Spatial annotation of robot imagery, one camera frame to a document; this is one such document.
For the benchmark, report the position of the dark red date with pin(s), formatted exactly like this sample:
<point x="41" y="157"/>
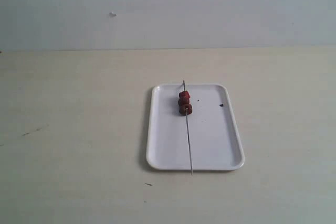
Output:
<point x="185" y="109"/>

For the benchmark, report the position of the thin metal skewer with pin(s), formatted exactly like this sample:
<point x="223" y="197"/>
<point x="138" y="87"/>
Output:
<point x="188" y="137"/>

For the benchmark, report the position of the white rectangular plastic tray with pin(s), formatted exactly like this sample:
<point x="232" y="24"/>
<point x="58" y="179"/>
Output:
<point x="214" y="137"/>

